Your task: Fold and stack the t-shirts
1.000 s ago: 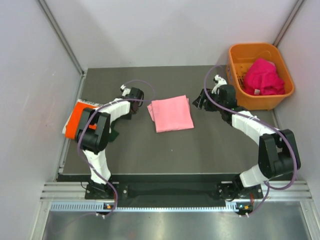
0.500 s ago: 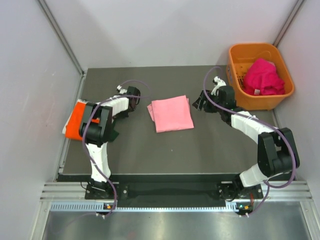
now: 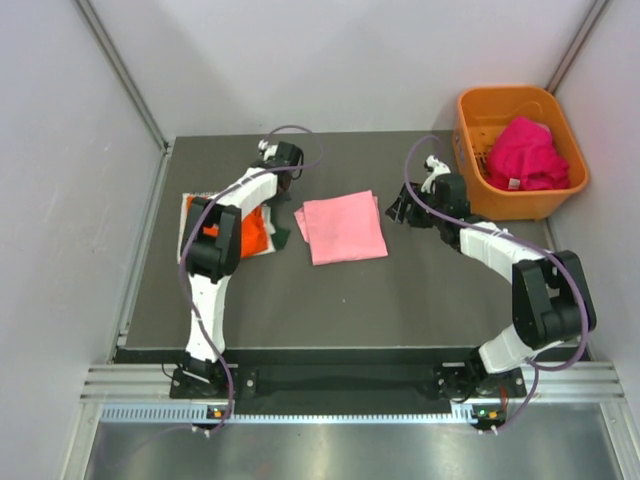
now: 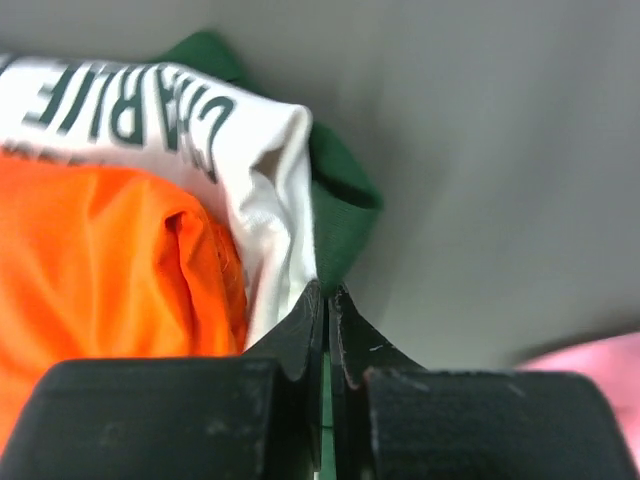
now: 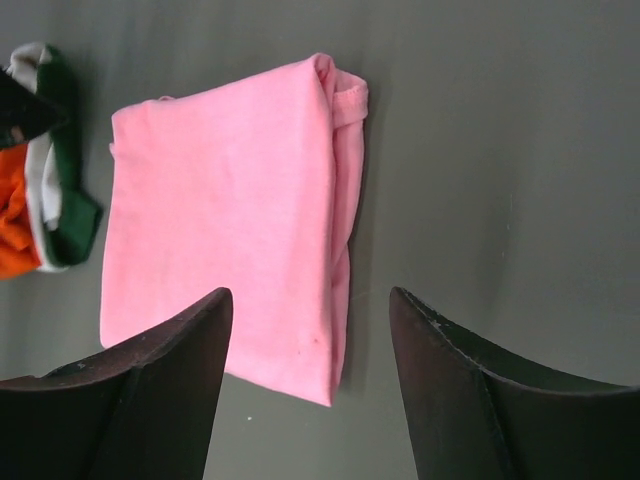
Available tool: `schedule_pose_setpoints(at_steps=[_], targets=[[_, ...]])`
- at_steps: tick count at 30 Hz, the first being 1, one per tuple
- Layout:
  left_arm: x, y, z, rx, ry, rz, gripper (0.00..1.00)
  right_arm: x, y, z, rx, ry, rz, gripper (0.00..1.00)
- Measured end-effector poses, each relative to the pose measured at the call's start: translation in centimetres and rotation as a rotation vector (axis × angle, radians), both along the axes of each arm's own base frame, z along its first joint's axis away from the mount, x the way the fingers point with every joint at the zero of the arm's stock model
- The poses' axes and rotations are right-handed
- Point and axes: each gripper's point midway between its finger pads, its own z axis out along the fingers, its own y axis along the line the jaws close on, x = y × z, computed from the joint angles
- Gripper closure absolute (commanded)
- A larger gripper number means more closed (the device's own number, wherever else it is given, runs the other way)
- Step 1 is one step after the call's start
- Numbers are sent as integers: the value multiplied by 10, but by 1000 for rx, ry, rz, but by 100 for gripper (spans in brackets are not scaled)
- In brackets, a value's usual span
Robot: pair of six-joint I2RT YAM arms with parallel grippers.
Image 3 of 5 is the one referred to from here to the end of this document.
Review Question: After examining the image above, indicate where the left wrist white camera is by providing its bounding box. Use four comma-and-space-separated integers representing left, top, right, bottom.
258, 139, 279, 161

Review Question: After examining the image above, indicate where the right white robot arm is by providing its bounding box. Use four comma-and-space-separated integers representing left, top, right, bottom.
386, 173, 597, 396

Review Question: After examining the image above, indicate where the grey slotted cable duct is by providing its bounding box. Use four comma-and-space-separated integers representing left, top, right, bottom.
100, 403, 502, 426

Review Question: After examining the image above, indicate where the dark green t shirt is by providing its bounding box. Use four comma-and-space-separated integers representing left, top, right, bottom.
264, 206, 291, 251

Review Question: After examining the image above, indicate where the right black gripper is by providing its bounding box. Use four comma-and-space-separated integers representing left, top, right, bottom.
386, 182, 447, 229

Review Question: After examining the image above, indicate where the aluminium frame rail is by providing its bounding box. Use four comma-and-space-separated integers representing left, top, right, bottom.
80, 362, 625, 404

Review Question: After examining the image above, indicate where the white printed t shirt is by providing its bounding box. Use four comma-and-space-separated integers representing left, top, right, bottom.
178, 188, 279, 265

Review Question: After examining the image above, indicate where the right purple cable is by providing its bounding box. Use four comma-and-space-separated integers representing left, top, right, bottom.
403, 136, 591, 435

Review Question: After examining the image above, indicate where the wrist white camera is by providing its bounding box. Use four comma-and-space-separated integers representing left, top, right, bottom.
420, 155, 451, 194
258, 139, 279, 161

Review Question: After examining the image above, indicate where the orange plastic basket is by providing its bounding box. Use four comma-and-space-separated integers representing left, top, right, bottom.
452, 85, 590, 221

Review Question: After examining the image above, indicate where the light pink t shirt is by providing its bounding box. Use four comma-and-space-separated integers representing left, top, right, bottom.
294, 190, 388, 266

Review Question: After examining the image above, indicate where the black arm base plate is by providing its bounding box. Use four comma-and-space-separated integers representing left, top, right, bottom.
112, 347, 594, 415

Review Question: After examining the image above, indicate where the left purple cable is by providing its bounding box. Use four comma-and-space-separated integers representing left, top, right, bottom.
178, 124, 324, 439

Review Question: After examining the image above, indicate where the purple cable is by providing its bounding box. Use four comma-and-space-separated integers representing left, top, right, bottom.
178, 124, 324, 439
403, 136, 591, 435

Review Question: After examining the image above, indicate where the magenta t shirt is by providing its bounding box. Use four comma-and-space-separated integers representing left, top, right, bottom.
486, 116, 570, 191

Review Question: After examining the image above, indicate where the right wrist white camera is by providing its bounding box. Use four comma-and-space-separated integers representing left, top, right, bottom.
420, 155, 451, 194

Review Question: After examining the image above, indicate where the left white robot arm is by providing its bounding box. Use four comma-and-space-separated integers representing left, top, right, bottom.
178, 140, 304, 397

